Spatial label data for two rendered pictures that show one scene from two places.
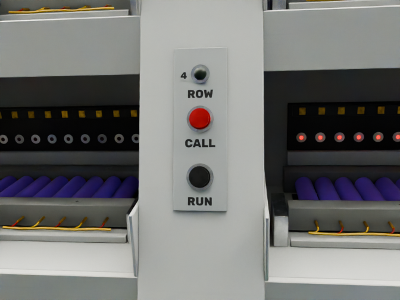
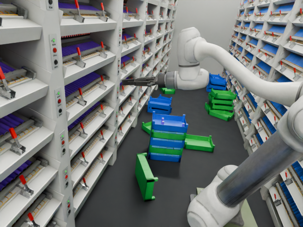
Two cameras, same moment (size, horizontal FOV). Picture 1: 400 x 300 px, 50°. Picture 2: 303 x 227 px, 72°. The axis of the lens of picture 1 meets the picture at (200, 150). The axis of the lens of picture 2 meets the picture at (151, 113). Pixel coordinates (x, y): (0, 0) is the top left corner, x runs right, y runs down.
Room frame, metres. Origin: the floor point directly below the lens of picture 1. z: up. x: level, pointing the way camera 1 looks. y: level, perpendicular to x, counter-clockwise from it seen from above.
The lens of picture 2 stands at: (0.00, 1.44, 1.21)
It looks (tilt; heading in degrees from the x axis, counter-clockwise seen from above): 26 degrees down; 272
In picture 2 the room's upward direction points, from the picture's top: 7 degrees clockwise
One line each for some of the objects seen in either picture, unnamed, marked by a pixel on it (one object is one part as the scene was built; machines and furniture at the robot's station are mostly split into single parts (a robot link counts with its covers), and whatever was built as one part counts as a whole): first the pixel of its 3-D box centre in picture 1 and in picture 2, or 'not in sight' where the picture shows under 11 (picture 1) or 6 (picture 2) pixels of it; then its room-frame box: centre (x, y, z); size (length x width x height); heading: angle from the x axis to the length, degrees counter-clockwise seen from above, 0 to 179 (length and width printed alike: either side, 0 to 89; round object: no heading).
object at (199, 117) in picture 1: (200, 119); not in sight; (0.32, 0.00, 0.85); 0.02 x 0.01 x 0.02; 83
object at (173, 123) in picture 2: not in sight; (169, 121); (-0.11, -0.22, 0.36); 0.30 x 0.20 x 0.08; 4
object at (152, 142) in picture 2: not in sight; (166, 136); (-0.11, -0.22, 0.20); 0.30 x 0.20 x 0.08; 4
